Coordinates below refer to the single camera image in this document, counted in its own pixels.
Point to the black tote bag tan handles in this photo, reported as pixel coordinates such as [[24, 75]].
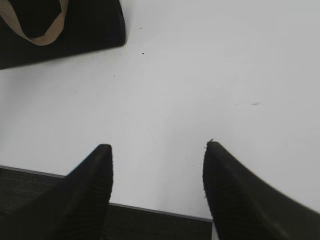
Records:
[[89, 25]]

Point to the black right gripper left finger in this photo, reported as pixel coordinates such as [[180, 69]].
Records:
[[74, 209]]

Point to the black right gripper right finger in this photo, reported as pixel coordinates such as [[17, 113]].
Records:
[[244, 207]]

